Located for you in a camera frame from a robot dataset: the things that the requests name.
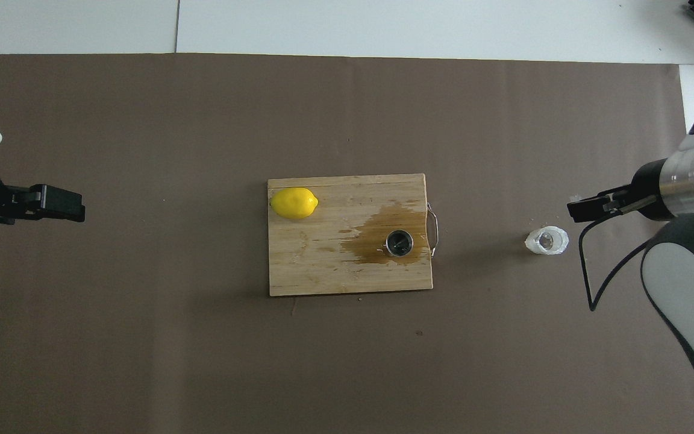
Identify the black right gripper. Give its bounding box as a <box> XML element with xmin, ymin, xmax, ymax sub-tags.
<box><xmin>566</xmin><ymin>158</ymin><xmax>678</xmax><ymax>224</ymax></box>

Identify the clear glass cup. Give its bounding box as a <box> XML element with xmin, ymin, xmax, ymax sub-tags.
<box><xmin>525</xmin><ymin>225</ymin><xmax>569</xmax><ymax>256</ymax></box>

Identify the steel double jigger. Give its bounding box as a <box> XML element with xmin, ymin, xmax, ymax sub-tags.
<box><xmin>385</xmin><ymin>229</ymin><xmax>415</xmax><ymax>259</ymax></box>

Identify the yellow lemon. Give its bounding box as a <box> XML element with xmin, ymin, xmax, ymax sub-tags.
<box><xmin>269</xmin><ymin>187</ymin><xmax>319</xmax><ymax>221</ymax></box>

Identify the wooden cutting board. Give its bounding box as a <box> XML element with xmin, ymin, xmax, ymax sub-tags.
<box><xmin>267</xmin><ymin>174</ymin><xmax>441</xmax><ymax>297</ymax></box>

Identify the brown table mat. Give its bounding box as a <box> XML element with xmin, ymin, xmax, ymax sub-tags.
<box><xmin>0</xmin><ymin>53</ymin><xmax>694</xmax><ymax>434</ymax></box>

